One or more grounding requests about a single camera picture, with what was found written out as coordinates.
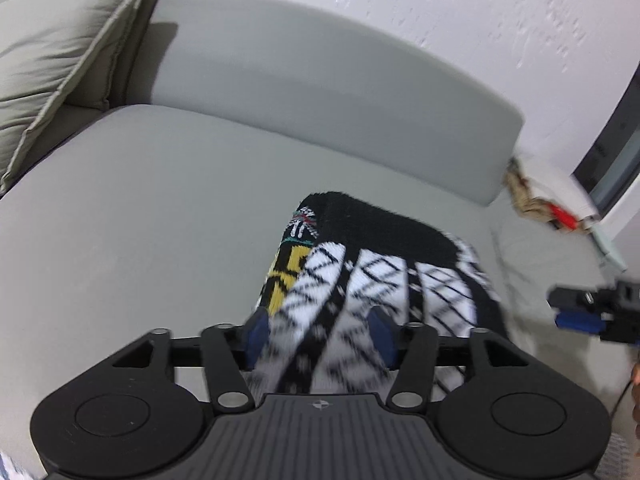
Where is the black patterned knit sweater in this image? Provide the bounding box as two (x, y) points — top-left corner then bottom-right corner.
(247, 191), (510, 397)

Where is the red folded garment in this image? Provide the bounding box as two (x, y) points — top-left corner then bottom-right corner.
(546, 201), (587, 232)

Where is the blue patterned cloth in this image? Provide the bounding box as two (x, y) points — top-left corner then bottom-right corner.
(0, 449), (37, 480)

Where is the beige patterned folded garment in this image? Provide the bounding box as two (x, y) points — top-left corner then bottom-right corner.
(504, 159), (558, 225)

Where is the person's right hand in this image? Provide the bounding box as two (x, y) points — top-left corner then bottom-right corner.
(629, 364), (640, 442)

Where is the black cable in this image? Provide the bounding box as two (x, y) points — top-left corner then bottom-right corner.
(608, 377), (633, 418)

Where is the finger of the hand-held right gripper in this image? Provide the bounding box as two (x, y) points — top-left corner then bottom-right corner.
(554, 309), (610, 337)
(547, 286), (609, 312)

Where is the white folded garment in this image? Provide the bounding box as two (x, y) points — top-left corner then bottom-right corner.
(514, 152), (602, 222)

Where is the grey sofa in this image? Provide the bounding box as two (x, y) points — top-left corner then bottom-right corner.
(0, 0), (640, 480)

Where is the large beige cushion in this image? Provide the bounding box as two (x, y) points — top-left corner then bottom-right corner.
(0, 0), (151, 197)

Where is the dark window frame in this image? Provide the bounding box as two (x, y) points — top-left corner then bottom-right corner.
(571, 66), (640, 217)

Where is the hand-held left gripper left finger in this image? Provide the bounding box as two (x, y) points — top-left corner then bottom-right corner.
(113, 308), (273, 411)

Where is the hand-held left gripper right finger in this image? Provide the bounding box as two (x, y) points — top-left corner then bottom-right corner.
(368, 306), (531, 410)

